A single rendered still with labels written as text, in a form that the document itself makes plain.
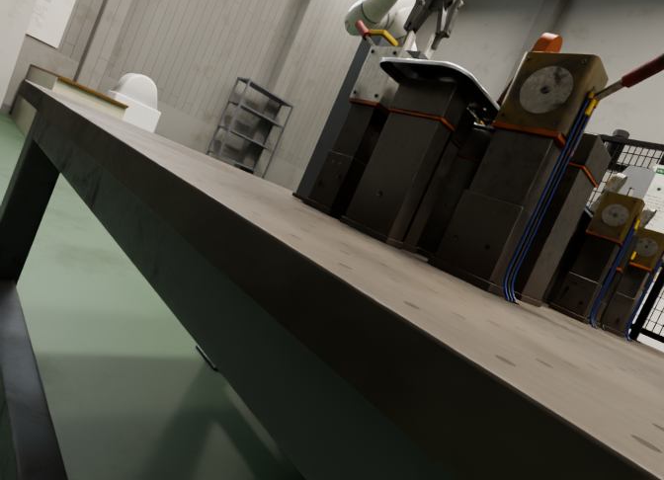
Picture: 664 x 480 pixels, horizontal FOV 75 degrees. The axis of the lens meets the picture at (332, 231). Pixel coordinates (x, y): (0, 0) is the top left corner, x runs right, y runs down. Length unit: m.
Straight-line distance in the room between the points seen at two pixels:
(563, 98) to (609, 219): 0.66
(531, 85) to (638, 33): 8.79
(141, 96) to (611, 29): 7.99
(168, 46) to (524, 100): 7.82
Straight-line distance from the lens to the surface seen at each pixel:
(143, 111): 7.22
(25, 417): 0.87
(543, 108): 0.71
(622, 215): 1.32
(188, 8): 8.50
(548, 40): 0.80
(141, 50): 8.20
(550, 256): 0.93
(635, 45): 9.39
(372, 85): 0.92
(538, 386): 0.18
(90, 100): 5.52
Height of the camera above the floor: 0.73
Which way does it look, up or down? 4 degrees down
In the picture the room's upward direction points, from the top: 24 degrees clockwise
